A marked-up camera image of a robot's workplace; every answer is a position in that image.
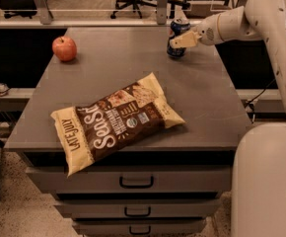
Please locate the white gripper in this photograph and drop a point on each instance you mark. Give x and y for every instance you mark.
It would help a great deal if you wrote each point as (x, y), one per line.
(208, 34)

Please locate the blue pepsi can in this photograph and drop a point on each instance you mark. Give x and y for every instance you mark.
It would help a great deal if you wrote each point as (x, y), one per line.
(177, 27)

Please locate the Late July chip bag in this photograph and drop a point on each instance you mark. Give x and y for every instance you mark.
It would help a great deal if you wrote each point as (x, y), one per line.
(89, 134)

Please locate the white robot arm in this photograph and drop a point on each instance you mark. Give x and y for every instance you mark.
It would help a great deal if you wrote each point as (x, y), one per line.
(258, 207)

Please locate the black office chair centre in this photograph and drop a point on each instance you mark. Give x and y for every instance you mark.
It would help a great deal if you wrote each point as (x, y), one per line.
(164, 8)

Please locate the red apple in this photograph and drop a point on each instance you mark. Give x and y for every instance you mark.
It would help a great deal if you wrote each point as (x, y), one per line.
(64, 48)

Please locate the grey drawer cabinet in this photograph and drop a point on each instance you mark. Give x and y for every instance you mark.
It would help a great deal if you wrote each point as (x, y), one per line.
(191, 162)

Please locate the metal railing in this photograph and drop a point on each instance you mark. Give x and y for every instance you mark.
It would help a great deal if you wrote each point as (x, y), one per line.
(83, 13)

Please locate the top drawer black handle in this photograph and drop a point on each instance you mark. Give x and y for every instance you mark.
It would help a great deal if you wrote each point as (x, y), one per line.
(136, 183)

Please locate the drawer black handle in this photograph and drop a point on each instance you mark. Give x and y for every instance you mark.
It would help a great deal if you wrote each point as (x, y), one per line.
(137, 212)
(139, 230)
(136, 183)

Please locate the middle drawer black handle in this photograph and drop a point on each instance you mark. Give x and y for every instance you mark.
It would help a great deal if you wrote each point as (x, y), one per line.
(137, 212)

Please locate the bottom drawer black handle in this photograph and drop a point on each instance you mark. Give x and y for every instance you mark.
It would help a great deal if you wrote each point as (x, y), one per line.
(139, 230)

